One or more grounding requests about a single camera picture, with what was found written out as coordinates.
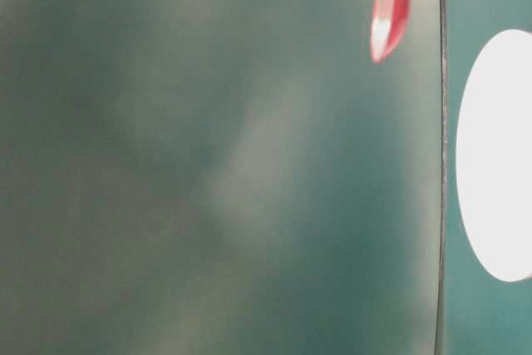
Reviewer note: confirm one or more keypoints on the pink plastic soup spoon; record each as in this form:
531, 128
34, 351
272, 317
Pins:
388, 25

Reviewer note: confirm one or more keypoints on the white ceramic bowl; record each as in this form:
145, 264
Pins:
493, 156

